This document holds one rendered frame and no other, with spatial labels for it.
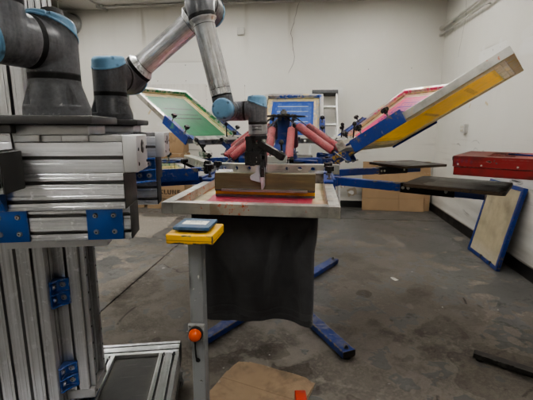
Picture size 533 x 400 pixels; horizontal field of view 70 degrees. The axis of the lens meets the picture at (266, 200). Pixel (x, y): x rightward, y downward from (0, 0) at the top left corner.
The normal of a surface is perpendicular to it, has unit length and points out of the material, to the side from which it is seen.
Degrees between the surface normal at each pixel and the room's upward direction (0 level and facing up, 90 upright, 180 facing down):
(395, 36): 90
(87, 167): 90
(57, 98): 72
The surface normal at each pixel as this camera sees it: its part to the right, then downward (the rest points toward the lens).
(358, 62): -0.12, 0.19
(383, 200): -0.11, -0.07
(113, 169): 0.13, 0.19
